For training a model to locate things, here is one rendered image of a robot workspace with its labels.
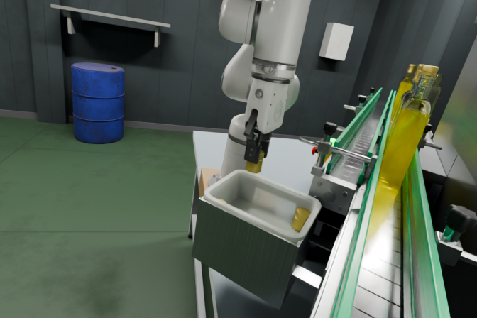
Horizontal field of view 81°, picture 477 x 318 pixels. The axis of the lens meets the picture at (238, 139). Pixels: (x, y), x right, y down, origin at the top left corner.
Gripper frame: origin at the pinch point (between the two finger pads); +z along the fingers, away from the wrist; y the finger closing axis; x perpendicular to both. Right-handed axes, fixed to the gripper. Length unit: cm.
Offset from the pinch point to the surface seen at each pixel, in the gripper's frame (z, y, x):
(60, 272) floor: 110, 13, 102
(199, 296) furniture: 90, 32, 26
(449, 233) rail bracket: -3.8, -14.1, -31.5
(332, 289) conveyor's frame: 6.1, -20.3, -21.6
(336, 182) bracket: 5.2, 10.0, -16.2
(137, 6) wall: -38, 194, 254
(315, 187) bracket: 8.1, 9.9, -12.3
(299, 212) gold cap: 12.3, 3.9, -11.3
